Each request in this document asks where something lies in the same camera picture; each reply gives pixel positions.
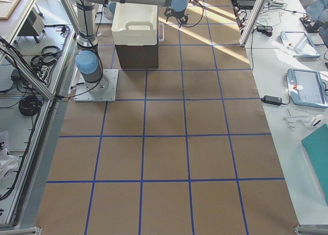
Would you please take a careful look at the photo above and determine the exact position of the grey electronics box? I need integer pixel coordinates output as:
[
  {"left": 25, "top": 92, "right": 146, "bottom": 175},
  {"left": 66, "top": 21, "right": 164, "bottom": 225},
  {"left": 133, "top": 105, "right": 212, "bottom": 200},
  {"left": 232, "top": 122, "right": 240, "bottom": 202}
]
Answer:
[{"left": 17, "top": 8, "right": 45, "bottom": 43}]

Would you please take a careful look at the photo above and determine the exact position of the teach pendant near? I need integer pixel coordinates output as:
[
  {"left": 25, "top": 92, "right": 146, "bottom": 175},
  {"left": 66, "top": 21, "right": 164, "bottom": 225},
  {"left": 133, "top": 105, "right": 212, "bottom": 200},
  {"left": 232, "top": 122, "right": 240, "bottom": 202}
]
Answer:
[{"left": 286, "top": 68, "right": 327, "bottom": 108}]

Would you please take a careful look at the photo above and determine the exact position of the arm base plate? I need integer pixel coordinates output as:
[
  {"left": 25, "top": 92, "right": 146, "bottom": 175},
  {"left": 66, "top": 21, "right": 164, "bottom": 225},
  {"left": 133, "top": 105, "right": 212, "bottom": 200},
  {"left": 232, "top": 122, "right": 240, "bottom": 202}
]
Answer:
[{"left": 73, "top": 69, "right": 119, "bottom": 102}]

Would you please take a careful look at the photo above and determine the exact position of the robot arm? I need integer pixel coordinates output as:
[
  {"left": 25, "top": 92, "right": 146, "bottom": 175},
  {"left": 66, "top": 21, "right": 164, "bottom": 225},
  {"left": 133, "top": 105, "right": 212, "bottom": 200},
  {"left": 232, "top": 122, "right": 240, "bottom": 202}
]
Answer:
[
  {"left": 75, "top": 0, "right": 189, "bottom": 94},
  {"left": 105, "top": 2, "right": 158, "bottom": 24}
]

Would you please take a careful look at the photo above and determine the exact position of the clear acrylic bracket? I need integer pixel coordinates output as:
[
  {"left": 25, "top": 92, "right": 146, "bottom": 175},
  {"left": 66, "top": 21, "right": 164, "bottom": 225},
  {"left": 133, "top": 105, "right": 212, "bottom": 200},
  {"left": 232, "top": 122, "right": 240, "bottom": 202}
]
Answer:
[{"left": 282, "top": 108, "right": 311, "bottom": 129}]

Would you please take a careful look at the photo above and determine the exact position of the white plastic tray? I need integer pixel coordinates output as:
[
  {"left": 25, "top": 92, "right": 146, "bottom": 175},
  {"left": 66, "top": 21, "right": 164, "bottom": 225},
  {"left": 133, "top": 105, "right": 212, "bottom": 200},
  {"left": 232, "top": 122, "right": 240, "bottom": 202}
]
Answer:
[{"left": 111, "top": 3, "right": 158, "bottom": 46}]

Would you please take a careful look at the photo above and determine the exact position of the teach pendant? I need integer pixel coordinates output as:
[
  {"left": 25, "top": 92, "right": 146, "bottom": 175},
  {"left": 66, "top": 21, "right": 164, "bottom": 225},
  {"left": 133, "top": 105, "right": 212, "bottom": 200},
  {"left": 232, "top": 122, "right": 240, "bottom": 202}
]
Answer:
[
  {"left": 280, "top": 31, "right": 321, "bottom": 58},
  {"left": 286, "top": 68, "right": 327, "bottom": 108}
]

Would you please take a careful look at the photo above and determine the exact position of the dark wooden drawer cabinet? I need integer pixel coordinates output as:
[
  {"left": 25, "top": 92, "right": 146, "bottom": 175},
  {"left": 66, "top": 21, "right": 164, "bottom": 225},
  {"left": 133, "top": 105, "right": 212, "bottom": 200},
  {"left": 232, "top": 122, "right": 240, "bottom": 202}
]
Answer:
[{"left": 115, "top": 44, "right": 159, "bottom": 69}]

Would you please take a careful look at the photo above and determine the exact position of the teach pendant far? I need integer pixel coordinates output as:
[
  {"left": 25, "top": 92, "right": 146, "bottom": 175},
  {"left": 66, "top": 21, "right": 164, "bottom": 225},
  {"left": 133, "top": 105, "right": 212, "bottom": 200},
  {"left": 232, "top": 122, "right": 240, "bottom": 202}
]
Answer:
[{"left": 280, "top": 31, "right": 321, "bottom": 58}]

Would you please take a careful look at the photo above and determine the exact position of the teal box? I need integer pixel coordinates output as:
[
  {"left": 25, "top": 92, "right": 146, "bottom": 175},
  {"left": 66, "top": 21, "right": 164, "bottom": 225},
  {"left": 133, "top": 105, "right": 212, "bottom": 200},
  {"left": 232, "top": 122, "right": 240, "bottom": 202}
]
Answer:
[{"left": 301, "top": 124, "right": 327, "bottom": 195}]

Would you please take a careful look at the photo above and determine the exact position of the white drawer handle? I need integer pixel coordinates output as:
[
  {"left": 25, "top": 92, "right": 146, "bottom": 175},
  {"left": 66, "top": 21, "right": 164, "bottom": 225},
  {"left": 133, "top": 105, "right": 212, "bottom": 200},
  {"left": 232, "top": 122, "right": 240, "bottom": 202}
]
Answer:
[{"left": 158, "top": 23, "right": 165, "bottom": 42}]

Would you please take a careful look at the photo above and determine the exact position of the coiled black cable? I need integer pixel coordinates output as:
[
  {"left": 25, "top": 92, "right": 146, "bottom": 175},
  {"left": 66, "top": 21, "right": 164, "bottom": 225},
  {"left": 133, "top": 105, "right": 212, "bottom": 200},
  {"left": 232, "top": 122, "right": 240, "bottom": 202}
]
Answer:
[{"left": 18, "top": 95, "right": 42, "bottom": 117}]

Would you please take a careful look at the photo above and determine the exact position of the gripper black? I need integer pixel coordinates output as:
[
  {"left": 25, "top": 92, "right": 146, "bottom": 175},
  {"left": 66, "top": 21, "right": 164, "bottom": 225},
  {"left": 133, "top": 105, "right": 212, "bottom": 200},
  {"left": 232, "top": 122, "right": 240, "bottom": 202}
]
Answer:
[{"left": 164, "top": 7, "right": 189, "bottom": 25}]

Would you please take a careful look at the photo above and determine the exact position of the black power adapter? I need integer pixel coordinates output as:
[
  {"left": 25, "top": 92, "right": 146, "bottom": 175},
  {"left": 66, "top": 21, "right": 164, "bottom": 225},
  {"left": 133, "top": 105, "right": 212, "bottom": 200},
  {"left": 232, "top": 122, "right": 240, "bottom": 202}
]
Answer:
[{"left": 261, "top": 95, "right": 282, "bottom": 106}]

